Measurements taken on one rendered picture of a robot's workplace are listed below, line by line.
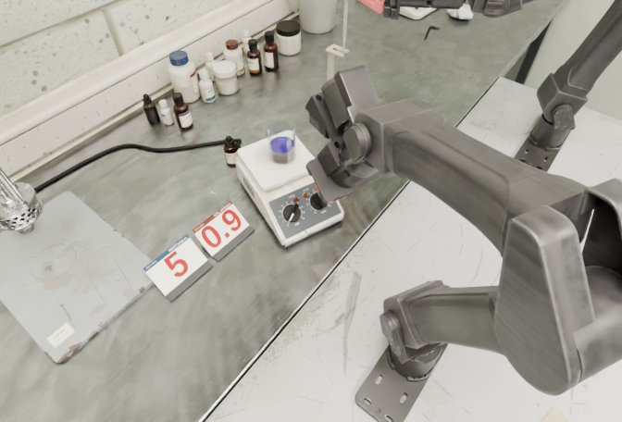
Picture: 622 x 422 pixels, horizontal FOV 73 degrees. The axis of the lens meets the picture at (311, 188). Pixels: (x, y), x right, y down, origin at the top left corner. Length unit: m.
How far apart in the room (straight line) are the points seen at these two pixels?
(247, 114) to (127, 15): 0.34
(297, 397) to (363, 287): 0.20
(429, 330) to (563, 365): 0.22
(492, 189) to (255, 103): 0.81
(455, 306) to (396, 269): 0.32
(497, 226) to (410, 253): 0.46
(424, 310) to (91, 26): 0.86
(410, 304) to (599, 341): 0.24
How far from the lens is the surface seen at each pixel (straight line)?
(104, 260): 0.82
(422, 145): 0.39
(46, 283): 0.84
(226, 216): 0.78
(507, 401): 0.71
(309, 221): 0.76
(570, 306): 0.31
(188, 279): 0.76
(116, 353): 0.74
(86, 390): 0.74
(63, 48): 1.04
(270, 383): 0.67
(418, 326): 0.53
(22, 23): 1.00
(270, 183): 0.75
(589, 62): 0.94
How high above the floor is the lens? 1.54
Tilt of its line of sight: 48 degrees down
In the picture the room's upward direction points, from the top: straight up
